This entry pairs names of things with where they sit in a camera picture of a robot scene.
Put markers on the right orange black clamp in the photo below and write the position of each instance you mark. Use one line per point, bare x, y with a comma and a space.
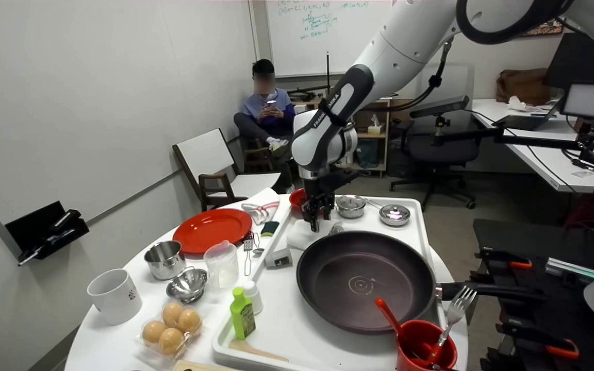
552, 344

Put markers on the green small bottle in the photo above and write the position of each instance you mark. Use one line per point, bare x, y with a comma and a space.
242, 314

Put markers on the black wall holder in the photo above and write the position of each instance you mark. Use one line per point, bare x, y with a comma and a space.
46, 232

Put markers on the red spatula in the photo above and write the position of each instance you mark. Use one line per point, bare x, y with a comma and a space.
396, 327

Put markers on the brown eggs in carton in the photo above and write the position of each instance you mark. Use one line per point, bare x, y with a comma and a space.
168, 337

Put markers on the black office chair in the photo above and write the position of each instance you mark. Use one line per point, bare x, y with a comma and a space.
441, 138

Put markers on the small steel lid dish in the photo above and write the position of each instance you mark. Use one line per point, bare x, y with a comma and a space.
352, 207

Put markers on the white mug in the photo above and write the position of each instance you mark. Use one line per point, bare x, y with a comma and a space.
115, 295

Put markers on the white towel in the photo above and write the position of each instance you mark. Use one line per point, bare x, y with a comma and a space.
299, 235

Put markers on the white wooden chair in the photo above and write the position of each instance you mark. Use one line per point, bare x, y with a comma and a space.
214, 172

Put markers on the clear plastic cup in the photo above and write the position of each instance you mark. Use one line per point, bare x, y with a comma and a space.
224, 267

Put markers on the red plate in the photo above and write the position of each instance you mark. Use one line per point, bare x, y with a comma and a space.
211, 227

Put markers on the left orange black clamp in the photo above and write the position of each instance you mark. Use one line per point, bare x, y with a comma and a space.
496, 259

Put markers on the whiteboard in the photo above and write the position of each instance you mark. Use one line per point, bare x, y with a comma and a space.
323, 35

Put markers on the orange black clamp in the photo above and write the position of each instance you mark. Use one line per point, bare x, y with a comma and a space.
552, 344
496, 259

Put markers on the silver fork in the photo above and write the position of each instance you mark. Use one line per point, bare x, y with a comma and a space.
457, 310

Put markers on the red bowl of beans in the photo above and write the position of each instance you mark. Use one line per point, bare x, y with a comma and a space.
295, 201

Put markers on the round steel tin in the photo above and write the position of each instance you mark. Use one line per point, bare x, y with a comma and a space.
394, 216

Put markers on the red utensil cup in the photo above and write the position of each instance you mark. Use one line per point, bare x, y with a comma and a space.
420, 351

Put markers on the tilted small steel bowl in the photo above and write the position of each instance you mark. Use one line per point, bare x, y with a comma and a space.
189, 287

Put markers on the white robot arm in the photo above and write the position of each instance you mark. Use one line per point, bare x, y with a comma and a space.
401, 48

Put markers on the white tray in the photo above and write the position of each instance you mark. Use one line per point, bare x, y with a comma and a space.
292, 337

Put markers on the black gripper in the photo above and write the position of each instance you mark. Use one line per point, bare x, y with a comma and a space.
318, 201

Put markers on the dark nonstick frying pan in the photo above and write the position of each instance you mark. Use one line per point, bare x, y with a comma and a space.
343, 274

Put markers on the seated person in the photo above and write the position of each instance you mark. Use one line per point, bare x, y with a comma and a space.
267, 115

